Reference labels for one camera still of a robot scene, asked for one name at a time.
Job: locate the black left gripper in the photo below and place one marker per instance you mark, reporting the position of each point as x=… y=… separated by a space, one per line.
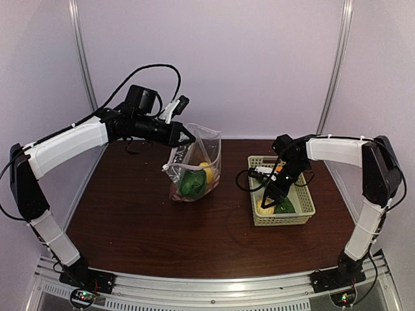
x=172 y=135

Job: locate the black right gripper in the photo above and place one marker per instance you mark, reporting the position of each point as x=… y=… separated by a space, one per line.
x=271 y=187

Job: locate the yellow lemon toy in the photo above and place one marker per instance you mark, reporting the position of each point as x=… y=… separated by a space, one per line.
x=208 y=171

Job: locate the green bok choy toy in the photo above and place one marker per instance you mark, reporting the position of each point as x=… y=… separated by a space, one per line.
x=193 y=184

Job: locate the clear zip top bag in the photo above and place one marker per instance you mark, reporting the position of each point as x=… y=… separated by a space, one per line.
x=206 y=148

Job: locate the brown potato toy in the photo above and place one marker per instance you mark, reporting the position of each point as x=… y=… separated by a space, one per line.
x=176 y=196

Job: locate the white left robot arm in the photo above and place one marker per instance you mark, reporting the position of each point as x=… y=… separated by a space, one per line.
x=30 y=163

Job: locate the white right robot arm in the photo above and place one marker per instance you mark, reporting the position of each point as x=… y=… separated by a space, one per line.
x=381 y=178

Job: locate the green pepper toy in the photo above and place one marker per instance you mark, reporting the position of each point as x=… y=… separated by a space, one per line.
x=284 y=207

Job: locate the pale green perforated basket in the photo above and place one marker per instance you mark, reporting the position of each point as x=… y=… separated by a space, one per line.
x=299 y=196

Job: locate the right circuit board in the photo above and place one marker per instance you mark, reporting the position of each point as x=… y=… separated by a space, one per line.
x=343 y=298

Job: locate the circuit board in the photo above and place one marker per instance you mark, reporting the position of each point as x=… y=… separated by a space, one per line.
x=343 y=298
x=80 y=298

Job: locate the left circuit board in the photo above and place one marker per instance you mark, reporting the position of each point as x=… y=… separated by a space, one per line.
x=80 y=298

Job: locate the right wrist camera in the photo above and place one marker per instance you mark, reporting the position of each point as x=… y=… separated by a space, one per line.
x=262 y=173

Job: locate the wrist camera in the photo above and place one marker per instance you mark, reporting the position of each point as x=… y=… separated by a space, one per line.
x=173 y=109
x=262 y=173

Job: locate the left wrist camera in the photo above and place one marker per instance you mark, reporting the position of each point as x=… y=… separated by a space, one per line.
x=173 y=109

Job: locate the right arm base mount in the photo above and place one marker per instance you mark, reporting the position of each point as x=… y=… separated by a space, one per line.
x=335 y=278

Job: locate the left aluminium corner post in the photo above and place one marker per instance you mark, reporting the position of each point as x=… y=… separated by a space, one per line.
x=81 y=53

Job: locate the aluminium corner post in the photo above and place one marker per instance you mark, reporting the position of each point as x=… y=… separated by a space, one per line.
x=81 y=53
x=342 y=44

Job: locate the aluminium front rail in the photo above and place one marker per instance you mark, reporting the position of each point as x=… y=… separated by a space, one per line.
x=294 y=291

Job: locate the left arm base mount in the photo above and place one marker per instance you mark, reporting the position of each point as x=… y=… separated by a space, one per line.
x=81 y=276

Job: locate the right aluminium corner post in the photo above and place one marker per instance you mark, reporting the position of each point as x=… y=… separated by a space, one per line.
x=342 y=44

